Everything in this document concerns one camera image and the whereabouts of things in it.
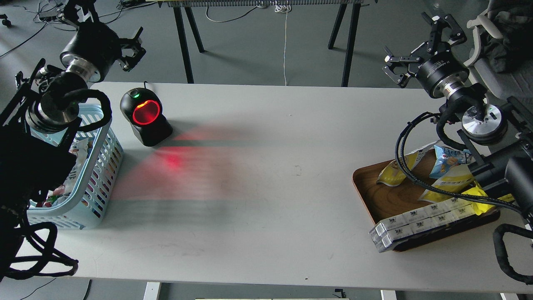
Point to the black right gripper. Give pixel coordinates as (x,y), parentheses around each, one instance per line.
(444,35)

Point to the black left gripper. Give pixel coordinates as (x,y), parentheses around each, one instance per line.
(95,42)

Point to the yellow white snack pouch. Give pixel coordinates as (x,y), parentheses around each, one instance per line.
(393,176)

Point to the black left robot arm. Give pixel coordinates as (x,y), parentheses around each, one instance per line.
(38,127)

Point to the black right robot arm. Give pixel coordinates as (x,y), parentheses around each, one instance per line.
(498,136)

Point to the blue snack bag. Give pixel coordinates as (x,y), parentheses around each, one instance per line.
(447,158)

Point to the white red snack bag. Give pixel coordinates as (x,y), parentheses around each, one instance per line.
(80,148)

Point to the light blue plastic basket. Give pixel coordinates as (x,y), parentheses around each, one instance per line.
(86,206)

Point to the black trestle table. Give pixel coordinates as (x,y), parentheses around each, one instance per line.
(245,45)

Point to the black barcode scanner red light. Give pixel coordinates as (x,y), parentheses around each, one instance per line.
(143,110)

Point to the yellow white flat pouch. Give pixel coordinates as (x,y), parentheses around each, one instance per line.
(454,181)

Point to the wooden tray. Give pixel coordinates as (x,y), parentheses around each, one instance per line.
(382,201)

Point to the white clear box upper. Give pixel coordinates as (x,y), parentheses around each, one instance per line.
(421,220)

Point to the white clear box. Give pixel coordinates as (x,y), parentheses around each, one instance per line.
(428,237)
(421,220)

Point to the white clear box lower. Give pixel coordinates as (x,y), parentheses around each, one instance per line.
(428,237)

